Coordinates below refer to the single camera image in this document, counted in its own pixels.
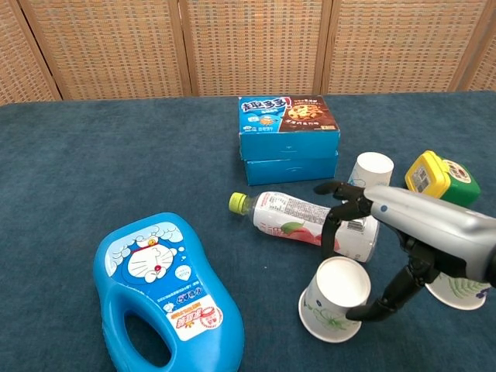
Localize blue cookie box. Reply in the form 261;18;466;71
237;95;342;161
243;150;339;187

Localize black and silver right hand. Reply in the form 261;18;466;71
312;180;496;322

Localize woven bamboo folding screen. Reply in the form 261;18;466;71
0;0;496;106

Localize blue cartoon detergent bottle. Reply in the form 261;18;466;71
91;212;246;372

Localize green tub with yellow lid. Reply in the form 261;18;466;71
404;150;482;208

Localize white paper cup green flower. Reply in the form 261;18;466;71
298;256;372;344
424;270;493;311

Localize white paper cup blue flower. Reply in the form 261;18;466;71
346;151;395;191

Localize peach drink plastic bottle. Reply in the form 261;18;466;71
228;190;380;264

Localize dark blue table mat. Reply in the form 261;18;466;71
0;91;496;372

